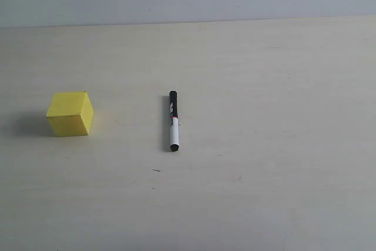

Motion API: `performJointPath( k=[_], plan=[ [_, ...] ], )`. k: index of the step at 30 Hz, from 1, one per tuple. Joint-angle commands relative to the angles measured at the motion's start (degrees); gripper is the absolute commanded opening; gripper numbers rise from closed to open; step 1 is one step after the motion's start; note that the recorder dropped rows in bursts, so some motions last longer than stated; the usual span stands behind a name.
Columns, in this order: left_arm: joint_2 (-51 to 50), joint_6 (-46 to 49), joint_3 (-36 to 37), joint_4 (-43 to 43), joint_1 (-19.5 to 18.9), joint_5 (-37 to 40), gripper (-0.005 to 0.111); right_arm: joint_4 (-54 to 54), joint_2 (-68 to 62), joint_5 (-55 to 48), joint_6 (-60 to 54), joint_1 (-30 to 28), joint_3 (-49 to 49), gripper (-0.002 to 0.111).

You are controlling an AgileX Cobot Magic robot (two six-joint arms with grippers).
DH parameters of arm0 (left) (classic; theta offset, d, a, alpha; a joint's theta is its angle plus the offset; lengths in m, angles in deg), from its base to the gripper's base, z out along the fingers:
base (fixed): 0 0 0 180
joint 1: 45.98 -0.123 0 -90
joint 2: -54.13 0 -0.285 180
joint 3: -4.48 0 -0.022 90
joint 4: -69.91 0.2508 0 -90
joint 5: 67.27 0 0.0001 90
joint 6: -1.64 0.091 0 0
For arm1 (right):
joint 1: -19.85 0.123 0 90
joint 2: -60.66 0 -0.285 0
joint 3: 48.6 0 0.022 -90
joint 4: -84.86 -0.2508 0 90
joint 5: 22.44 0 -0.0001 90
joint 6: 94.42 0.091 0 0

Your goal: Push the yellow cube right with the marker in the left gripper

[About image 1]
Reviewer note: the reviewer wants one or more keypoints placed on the black and white marker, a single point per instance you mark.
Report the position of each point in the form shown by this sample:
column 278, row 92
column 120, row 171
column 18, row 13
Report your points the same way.
column 174, row 122

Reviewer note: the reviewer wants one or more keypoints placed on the yellow cube block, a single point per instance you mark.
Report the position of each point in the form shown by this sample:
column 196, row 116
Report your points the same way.
column 70, row 114

